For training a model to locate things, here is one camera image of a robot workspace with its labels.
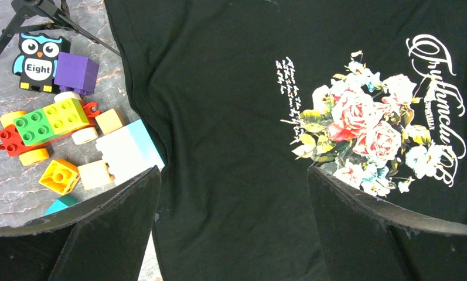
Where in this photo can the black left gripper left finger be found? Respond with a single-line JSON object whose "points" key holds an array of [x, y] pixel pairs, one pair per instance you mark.
{"points": [[102, 238]]}

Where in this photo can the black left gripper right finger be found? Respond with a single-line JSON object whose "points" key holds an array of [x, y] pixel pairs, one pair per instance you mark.
{"points": [[367, 238]]}

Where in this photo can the black floral t-shirt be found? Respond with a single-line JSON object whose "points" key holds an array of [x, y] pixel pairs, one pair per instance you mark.
{"points": [[241, 98]]}

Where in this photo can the teal block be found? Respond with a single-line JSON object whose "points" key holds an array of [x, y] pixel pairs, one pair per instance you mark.
{"points": [[60, 204]]}

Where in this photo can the wooden cube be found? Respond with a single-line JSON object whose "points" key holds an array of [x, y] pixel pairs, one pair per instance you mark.
{"points": [[95, 174], [109, 121]]}

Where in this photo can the yellow duplo brick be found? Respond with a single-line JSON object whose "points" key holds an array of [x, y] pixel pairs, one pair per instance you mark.
{"points": [[60, 176]]}

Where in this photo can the white and blue block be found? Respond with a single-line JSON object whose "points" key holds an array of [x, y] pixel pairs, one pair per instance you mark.
{"points": [[129, 151]]}

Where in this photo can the red duplo car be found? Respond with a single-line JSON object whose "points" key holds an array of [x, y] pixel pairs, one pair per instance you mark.
{"points": [[27, 134]]}

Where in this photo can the purple cube block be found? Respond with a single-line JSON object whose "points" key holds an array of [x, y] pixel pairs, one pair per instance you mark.
{"points": [[76, 73]]}

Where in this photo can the owl eight toy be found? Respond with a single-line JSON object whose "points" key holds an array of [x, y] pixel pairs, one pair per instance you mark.
{"points": [[36, 64]]}

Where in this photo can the green microphone on stand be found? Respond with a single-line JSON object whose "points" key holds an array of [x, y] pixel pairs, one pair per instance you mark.
{"points": [[59, 19]]}

